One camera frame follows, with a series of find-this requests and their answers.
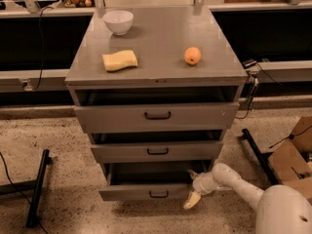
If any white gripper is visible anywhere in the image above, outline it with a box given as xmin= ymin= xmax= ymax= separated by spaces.
xmin=183 ymin=170 xmax=218 ymax=210

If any grey bottom drawer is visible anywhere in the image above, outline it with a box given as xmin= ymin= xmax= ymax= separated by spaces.
xmin=99 ymin=160 xmax=212 ymax=201

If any grey drawer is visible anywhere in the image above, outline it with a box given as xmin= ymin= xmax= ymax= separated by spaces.
xmin=75 ymin=102 xmax=238 ymax=134
xmin=91 ymin=140 xmax=223 ymax=163
xmin=99 ymin=160 xmax=212 ymax=201

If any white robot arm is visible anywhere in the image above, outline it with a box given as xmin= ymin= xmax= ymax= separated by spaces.
xmin=183 ymin=163 xmax=312 ymax=234

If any grey middle drawer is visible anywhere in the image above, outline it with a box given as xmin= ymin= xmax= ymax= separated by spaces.
xmin=91 ymin=140 xmax=223 ymax=163

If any grey drawer cabinet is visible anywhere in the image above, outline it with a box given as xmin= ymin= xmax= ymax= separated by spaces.
xmin=64 ymin=5 xmax=249 ymax=188

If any grey top drawer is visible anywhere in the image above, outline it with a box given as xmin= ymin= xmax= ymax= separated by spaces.
xmin=75 ymin=102 xmax=238 ymax=134

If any black right stand leg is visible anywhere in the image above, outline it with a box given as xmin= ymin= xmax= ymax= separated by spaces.
xmin=242 ymin=129 xmax=279 ymax=185

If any black stand leg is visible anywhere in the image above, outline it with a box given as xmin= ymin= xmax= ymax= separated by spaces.
xmin=242 ymin=129 xmax=279 ymax=185
xmin=0 ymin=149 xmax=52 ymax=228

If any cardboard box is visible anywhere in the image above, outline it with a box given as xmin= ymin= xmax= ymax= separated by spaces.
xmin=268 ymin=116 xmax=312 ymax=203

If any orange fruit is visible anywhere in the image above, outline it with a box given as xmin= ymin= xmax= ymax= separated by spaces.
xmin=184 ymin=47 xmax=201 ymax=65

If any small black device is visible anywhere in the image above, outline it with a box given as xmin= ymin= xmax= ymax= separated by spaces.
xmin=242 ymin=58 xmax=256 ymax=68

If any yellow sponge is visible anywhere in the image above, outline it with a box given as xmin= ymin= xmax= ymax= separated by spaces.
xmin=102 ymin=50 xmax=137 ymax=72

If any black left stand leg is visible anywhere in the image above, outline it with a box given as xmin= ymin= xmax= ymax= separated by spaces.
xmin=0 ymin=149 xmax=52 ymax=228

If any white bowl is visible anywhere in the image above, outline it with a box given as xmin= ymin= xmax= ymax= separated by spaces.
xmin=102 ymin=10 xmax=134 ymax=35

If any black cable on right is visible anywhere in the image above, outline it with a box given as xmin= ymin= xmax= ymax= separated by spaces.
xmin=235 ymin=61 xmax=284 ymax=121

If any black cable on left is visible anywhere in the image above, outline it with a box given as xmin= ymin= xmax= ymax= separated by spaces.
xmin=32 ymin=5 xmax=55 ymax=92

